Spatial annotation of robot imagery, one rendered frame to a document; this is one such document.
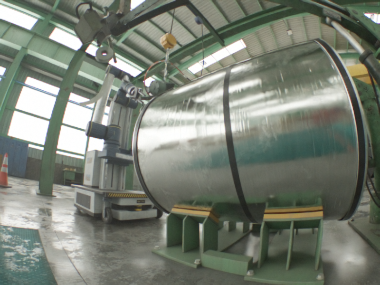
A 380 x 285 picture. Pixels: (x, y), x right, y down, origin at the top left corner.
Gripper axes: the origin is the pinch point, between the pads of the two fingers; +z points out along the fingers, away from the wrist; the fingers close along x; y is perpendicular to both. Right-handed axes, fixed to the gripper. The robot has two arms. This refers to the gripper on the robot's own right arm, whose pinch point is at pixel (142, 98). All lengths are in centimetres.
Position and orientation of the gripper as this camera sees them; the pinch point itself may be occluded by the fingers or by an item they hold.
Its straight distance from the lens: 162.1
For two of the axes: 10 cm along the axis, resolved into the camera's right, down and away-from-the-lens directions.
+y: -6.1, 2.2, -7.6
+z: 7.1, 5.8, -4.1
